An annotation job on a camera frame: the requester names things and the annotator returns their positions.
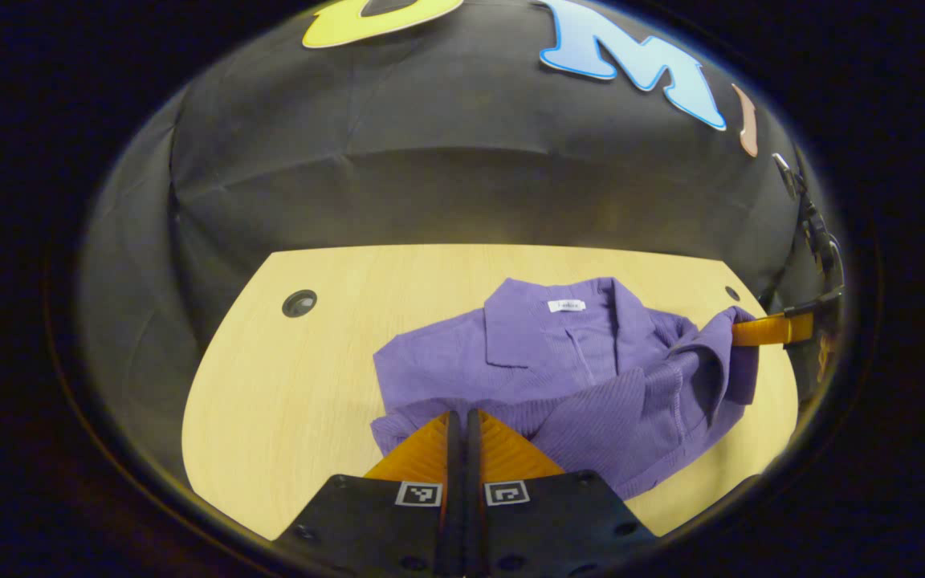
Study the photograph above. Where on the purple button shirt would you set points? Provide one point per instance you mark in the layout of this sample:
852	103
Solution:
575	377

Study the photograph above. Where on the black table grommet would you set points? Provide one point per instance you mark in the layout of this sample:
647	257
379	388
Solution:
732	293
299	303

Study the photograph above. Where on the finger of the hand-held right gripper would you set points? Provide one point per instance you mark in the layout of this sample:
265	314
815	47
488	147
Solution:
776	331

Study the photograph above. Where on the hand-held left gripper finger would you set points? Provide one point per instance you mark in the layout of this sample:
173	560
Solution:
453	457
472	457

